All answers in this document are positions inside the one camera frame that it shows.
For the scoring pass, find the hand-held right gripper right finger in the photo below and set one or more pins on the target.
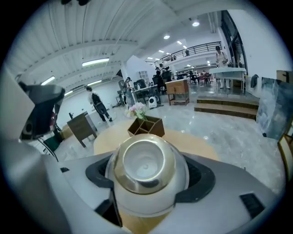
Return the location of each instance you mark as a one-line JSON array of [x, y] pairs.
[[229, 189]]

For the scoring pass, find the wooden steps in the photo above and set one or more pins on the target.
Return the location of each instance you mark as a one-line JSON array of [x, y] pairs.
[[226, 107]]

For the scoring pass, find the black desk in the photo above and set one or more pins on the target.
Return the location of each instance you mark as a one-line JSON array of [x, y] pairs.
[[144, 89]]

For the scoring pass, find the white table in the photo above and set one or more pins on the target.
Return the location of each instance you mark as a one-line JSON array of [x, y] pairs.
[[226, 71]]

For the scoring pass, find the wooden coffee table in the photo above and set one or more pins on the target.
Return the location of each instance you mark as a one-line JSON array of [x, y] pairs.
[[105, 141]]

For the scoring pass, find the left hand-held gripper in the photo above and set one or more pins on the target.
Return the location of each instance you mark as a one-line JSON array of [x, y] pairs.
[[42, 118]]

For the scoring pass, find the black mezzanine railing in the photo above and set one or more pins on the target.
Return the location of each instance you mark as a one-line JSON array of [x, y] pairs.
[[201, 48]]

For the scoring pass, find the round ceiling light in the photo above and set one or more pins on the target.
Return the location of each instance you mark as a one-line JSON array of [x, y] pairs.
[[195, 23], [166, 36]]

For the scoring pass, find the long ceiling light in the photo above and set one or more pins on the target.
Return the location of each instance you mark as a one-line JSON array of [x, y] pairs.
[[95, 62], [48, 80]]

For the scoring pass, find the brown wooden organizer box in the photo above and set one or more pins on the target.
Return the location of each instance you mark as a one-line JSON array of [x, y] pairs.
[[155, 130]]

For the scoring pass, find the pink flower bouquet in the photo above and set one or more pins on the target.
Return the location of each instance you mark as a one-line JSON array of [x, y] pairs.
[[137, 108]]

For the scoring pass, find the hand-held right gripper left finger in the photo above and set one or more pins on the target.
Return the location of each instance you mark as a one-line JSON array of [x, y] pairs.
[[75, 182]]

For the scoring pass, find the dark wooden side table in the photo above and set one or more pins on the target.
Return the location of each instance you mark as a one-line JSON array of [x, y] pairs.
[[80, 128]]

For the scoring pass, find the wooden rattan rack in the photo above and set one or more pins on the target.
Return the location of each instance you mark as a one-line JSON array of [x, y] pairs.
[[286, 153]]

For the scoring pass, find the blue marbled panel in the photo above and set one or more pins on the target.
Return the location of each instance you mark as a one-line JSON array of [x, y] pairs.
[[274, 107]]

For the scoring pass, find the light wooden cabinet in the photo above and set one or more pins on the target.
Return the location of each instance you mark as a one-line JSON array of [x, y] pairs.
[[177, 88]]

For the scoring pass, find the white pet carrier backpack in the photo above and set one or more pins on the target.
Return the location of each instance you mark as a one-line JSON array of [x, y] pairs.
[[153, 102]]

